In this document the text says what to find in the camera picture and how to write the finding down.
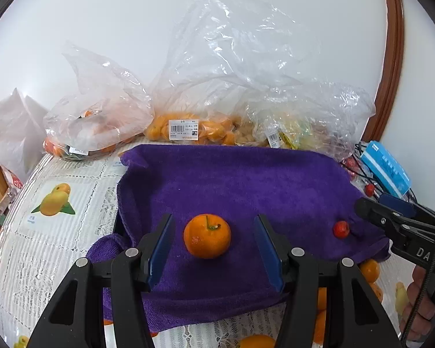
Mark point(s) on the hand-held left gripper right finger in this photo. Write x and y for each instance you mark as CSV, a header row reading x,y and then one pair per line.
x,y
268,253

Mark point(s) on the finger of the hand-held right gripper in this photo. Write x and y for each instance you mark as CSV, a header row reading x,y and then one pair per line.
x,y
375,214
395,205

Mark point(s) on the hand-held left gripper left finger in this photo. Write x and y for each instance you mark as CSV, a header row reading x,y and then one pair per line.
x,y
161,253

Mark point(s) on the small orange with stem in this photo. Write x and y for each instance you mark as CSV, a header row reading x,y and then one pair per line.
x,y
206,237

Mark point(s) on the pile of beige round fruits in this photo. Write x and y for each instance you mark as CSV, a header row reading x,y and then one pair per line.
x,y
250,132

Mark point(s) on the person's right hand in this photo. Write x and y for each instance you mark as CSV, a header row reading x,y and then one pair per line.
x,y
415,315

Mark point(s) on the blue box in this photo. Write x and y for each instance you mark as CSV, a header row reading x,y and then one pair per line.
x,y
386,168

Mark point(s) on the small red fruit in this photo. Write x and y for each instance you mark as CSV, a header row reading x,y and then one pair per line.
x,y
341,229

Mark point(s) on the purple towel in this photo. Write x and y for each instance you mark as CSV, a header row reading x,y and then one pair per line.
x,y
221,185

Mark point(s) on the bagged oranges on tray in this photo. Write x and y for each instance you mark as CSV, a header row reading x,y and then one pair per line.
x,y
107,148

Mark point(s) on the yellow packaged produce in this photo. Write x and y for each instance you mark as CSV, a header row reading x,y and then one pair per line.
x,y
286,132

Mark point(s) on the pile of bagged kumquats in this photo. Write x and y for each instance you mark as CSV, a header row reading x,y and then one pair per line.
x,y
159,127

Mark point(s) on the red snack packet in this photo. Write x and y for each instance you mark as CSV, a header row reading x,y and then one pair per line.
x,y
14,179

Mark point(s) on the plastic bag with orange fruit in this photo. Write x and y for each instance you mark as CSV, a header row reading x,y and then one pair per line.
x,y
105,90

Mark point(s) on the white plastic bag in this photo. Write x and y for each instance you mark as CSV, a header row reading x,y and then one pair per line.
x,y
11,127

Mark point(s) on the large clear plastic bag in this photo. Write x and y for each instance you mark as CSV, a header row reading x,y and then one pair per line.
x,y
239,43

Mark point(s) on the brown wooden door frame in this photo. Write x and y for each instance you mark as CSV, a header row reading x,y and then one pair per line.
x,y
393,61

